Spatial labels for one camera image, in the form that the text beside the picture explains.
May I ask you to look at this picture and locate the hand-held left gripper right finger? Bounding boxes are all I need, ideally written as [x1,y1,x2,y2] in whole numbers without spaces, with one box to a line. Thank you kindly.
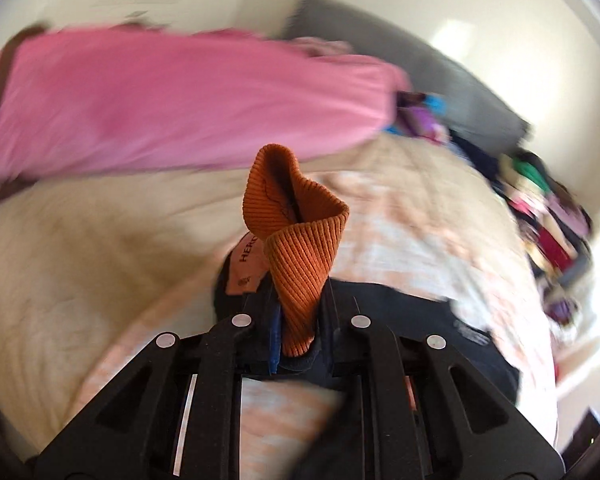
[320,304,567,480]

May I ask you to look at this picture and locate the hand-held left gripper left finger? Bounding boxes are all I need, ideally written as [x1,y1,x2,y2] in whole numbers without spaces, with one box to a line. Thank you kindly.
[34,290,284,480]

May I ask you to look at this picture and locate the black garment with orange trim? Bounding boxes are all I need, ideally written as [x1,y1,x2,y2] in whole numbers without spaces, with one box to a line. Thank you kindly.
[214,144,522,480]

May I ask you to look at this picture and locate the pile of folded clothes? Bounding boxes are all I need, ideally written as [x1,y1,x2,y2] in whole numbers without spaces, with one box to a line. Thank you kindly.
[450,130,597,326]

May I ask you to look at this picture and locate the orange white printed towel blanket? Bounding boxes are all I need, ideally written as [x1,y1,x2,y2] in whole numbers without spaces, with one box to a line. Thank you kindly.
[75,136,562,463]

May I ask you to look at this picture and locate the beige bed sheet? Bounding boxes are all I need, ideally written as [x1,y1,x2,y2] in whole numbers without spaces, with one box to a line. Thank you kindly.
[0,160,301,461]

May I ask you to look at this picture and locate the striped blue purple cloth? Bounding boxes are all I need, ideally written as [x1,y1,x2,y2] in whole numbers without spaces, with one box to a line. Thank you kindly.
[384,90,452,147]

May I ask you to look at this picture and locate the pink blanket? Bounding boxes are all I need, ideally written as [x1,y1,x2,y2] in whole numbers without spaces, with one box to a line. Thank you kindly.
[0,27,412,187]

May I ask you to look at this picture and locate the brown strap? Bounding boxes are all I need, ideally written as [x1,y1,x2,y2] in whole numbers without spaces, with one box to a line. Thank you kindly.
[0,25,48,222]

